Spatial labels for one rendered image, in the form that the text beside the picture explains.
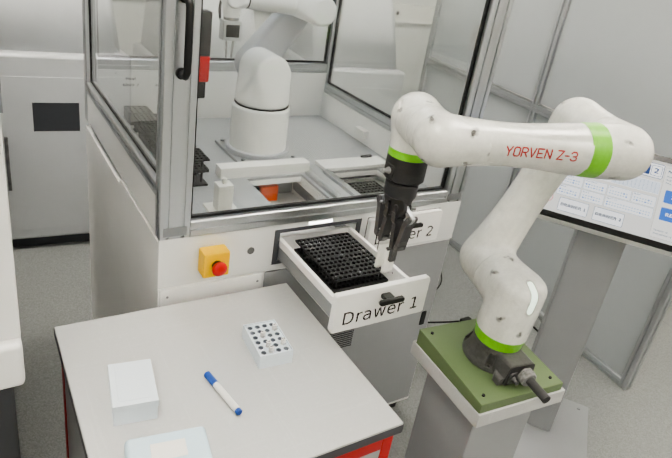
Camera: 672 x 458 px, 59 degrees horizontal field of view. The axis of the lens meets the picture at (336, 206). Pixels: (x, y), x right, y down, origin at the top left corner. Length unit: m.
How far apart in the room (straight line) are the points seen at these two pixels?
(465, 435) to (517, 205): 0.58
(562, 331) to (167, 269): 1.46
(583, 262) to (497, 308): 0.84
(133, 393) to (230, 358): 0.26
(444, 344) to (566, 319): 0.87
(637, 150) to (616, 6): 1.75
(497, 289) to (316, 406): 0.49
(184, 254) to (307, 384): 0.47
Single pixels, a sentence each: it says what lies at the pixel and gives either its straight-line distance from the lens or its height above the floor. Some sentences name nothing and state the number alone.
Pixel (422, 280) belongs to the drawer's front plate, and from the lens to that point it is 1.57.
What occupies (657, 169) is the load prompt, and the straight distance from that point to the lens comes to 2.20.
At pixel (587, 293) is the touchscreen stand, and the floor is 0.68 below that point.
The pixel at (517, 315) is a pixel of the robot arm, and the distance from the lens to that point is 1.46.
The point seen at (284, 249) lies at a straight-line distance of 1.67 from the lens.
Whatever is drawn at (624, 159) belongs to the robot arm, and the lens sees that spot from 1.35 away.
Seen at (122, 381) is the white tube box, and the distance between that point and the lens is 1.34.
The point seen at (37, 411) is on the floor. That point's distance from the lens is 2.49.
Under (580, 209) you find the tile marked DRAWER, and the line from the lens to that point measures 2.10.
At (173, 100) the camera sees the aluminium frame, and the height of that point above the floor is 1.31.
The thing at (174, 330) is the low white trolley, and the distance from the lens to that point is 1.55.
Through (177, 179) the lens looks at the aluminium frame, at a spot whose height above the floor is 1.11.
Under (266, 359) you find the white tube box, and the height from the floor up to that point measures 0.79.
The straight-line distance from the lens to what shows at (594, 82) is 3.08.
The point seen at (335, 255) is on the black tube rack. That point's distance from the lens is 1.64.
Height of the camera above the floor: 1.71
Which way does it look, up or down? 25 degrees down
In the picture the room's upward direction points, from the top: 9 degrees clockwise
